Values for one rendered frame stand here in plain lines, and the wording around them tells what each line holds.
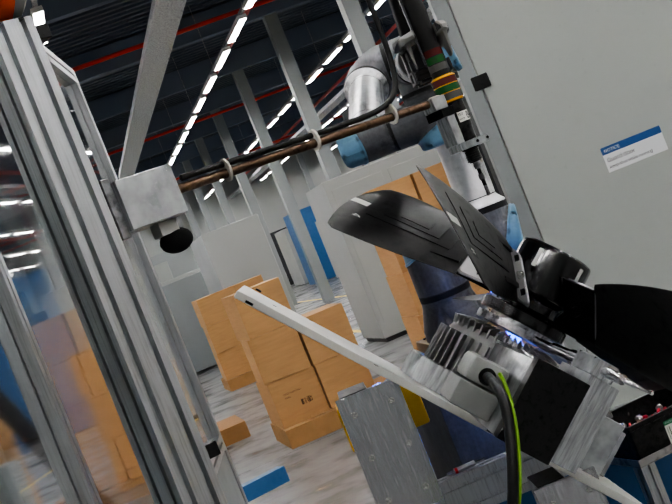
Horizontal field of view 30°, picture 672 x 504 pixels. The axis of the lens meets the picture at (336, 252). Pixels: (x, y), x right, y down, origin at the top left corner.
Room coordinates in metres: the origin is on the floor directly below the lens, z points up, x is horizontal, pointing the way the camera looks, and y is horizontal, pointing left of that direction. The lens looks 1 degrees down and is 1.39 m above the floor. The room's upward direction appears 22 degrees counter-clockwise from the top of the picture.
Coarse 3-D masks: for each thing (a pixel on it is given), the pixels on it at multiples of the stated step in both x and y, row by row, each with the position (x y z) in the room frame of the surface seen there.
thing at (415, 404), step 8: (408, 392) 2.40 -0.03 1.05; (408, 400) 2.39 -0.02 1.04; (416, 400) 2.40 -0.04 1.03; (336, 408) 2.42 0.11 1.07; (416, 408) 2.40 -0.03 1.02; (424, 408) 2.40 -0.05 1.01; (416, 416) 2.39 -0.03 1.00; (424, 416) 2.40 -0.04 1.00; (416, 424) 2.39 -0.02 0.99; (352, 448) 2.39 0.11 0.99
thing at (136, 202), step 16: (128, 176) 1.68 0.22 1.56; (144, 176) 1.69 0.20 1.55; (160, 176) 1.71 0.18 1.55; (112, 192) 1.67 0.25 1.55; (128, 192) 1.67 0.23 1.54; (144, 192) 1.69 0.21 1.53; (160, 192) 1.70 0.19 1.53; (176, 192) 1.72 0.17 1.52; (112, 208) 1.67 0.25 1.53; (128, 208) 1.67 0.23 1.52; (144, 208) 1.68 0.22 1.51; (160, 208) 1.70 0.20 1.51; (176, 208) 1.71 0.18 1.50; (128, 224) 1.67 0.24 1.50; (144, 224) 1.68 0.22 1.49
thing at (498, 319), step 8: (480, 312) 1.98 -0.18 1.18; (488, 312) 1.96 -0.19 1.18; (496, 312) 1.97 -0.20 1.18; (488, 320) 2.01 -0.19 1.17; (496, 320) 1.94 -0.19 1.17; (504, 320) 1.94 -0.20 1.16; (512, 320) 1.95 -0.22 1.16; (504, 328) 1.98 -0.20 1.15; (512, 328) 1.93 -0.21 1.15; (520, 328) 1.93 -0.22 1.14; (528, 328) 1.95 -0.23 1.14; (520, 336) 1.95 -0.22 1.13; (528, 336) 1.93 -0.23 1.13; (536, 344) 1.93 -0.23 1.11
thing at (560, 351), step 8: (536, 336) 1.93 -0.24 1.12; (544, 344) 1.89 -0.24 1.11; (552, 344) 1.86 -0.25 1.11; (552, 352) 1.86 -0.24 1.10; (560, 352) 1.83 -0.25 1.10; (568, 352) 1.81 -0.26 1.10; (576, 352) 1.79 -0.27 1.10; (568, 360) 1.80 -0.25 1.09; (608, 368) 1.71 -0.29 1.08; (608, 376) 1.69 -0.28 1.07; (616, 376) 1.67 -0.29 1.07; (624, 376) 1.67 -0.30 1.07; (624, 384) 1.67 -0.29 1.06; (632, 384) 1.64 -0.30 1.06; (648, 392) 1.60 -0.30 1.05
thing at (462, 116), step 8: (448, 104) 2.08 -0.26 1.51; (456, 104) 2.08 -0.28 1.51; (464, 104) 2.09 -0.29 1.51; (456, 112) 2.08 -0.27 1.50; (464, 112) 2.08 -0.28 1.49; (464, 120) 2.08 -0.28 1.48; (464, 128) 2.08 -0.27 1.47; (472, 128) 2.09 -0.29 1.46; (464, 136) 2.08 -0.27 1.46; (472, 136) 2.08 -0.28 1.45; (472, 152) 2.08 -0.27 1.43; (480, 152) 2.09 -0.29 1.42; (472, 160) 2.08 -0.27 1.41
